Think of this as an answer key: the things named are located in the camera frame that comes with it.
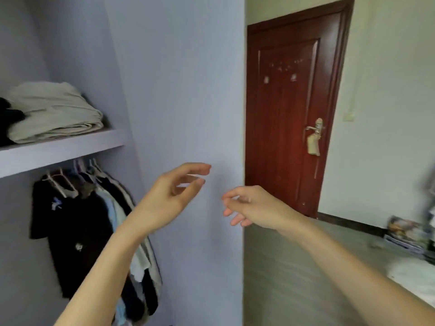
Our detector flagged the person's right hand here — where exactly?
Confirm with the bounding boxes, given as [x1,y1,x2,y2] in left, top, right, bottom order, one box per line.
[221,185,307,235]

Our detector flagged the person's left hand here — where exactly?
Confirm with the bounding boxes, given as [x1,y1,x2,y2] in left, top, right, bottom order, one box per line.
[126,162,213,238]

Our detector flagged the black garment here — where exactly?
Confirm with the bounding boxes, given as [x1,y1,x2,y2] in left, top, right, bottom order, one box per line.
[109,178,160,322]
[0,97,27,148]

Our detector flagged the cream printed t-shirt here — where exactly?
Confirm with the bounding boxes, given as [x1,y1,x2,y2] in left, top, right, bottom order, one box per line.
[128,237,152,284]

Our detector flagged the lilac pink wire hanger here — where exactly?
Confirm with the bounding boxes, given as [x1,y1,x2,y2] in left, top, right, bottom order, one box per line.
[85,157,110,181]

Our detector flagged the black fur-trimmed jacket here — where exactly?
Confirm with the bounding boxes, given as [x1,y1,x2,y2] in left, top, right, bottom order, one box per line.
[73,174,97,200]

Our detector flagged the charcoal black clothes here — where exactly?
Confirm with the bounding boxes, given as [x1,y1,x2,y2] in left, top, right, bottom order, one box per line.
[29,174,115,301]

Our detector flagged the grey wardrobe shelf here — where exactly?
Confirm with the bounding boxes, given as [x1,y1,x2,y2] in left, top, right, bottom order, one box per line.
[0,127,130,179]

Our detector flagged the light grey smocked garment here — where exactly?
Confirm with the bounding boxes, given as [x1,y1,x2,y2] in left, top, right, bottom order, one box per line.
[7,81,105,144]

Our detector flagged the grey wooden wardrobe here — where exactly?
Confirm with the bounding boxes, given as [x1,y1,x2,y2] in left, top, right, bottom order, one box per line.
[0,0,247,326]

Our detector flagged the person's right forearm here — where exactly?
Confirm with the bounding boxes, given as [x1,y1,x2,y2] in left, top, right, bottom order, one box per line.
[289,214,435,326]

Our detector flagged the person's left forearm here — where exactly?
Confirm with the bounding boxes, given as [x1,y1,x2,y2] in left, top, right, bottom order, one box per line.
[54,224,147,326]

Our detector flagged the white dotted bed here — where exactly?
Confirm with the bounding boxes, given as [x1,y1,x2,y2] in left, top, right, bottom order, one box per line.
[387,258,435,310]

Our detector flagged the red wooden room door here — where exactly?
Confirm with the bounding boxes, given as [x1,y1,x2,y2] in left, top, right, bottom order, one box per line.
[245,0,356,220]

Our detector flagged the silver door handle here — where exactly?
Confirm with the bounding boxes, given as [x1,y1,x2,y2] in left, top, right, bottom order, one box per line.
[304,117,326,158]

